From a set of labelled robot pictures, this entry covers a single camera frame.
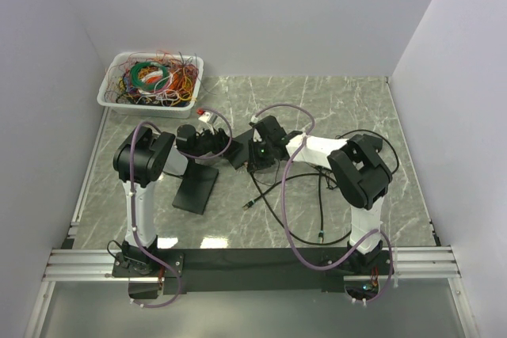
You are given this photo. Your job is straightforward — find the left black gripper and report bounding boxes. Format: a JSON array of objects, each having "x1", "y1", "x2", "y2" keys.
[{"x1": 192, "y1": 123, "x2": 244, "y2": 159}]

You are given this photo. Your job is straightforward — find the black network switch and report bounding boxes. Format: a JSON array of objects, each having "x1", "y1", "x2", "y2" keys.
[
  {"x1": 223, "y1": 128, "x2": 254, "y2": 169},
  {"x1": 172, "y1": 161, "x2": 219, "y2": 215}
]

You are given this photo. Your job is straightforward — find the thick black ethernet cable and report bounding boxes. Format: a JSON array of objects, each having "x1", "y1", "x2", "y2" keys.
[{"x1": 242, "y1": 171, "x2": 357, "y2": 246}]

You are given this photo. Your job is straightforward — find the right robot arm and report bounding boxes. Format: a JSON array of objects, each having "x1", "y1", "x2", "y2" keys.
[{"x1": 250, "y1": 116, "x2": 393, "y2": 274}]

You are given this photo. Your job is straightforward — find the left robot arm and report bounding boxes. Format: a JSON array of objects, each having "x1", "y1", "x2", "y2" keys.
[{"x1": 112, "y1": 123, "x2": 233, "y2": 276}]

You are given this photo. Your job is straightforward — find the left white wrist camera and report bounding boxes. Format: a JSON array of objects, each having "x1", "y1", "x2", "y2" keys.
[{"x1": 196, "y1": 108, "x2": 217, "y2": 125}]

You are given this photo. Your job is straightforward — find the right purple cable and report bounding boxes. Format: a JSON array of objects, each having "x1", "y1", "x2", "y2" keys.
[{"x1": 253, "y1": 103, "x2": 397, "y2": 306}]

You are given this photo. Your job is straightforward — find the purple cable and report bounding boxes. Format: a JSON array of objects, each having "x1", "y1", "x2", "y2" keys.
[
  {"x1": 128, "y1": 110, "x2": 233, "y2": 310},
  {"x1": 253, "y1": 103, "x2": 397, "y2": 306}
]

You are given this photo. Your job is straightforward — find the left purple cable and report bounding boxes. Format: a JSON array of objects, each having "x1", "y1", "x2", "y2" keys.
[{"x1": 128, "y1": 110, "x2": 233, "y2": 310}]

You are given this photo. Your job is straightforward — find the bundle of coloured wires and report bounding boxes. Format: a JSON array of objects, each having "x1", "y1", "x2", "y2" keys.
[{"x1": 103, "y1": 50, "x2": 200, "y2": 108}]

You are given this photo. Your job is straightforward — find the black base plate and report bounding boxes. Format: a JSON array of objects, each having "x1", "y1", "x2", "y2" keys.
[{"x1": 112, "y1": 247, "x2": 389, "y2": 295}]

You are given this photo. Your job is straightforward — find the aluminium rail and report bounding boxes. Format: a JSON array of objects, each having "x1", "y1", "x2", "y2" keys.
[{"x1": 42, "y1": 247, "x2": 461, "y2": 282}]

